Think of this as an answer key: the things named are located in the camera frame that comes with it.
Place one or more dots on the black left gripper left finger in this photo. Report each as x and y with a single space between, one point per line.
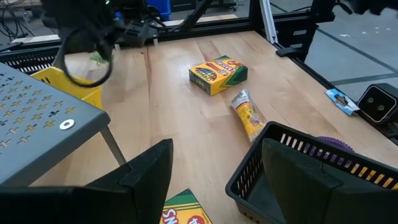
124 202

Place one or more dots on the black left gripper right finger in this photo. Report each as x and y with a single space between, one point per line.
304 193

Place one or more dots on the large black plastic basket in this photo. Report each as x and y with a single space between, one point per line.
245 193

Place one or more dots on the yellow green crayon box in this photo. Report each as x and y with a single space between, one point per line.
217 76
183 208

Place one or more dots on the small black plastic basket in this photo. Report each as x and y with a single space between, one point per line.
28 59

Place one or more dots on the yellow plastic basket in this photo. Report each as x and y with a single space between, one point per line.
90 96

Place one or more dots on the plastic crayon pack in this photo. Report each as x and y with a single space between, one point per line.
248 116

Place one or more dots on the grey perforated metal shelf riser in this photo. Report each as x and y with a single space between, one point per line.
37 140

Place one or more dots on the background black robot arm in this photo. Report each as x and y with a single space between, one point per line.
373 6

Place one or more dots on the blue plastic bin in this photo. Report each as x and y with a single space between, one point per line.
160 7

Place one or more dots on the blue white card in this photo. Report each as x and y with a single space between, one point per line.
342 102

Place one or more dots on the silver aluminium bar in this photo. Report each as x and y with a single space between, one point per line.
269 21

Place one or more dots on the black table-level camera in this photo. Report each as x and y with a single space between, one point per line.
377 104

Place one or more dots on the black flat bracket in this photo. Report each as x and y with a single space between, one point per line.
289 52

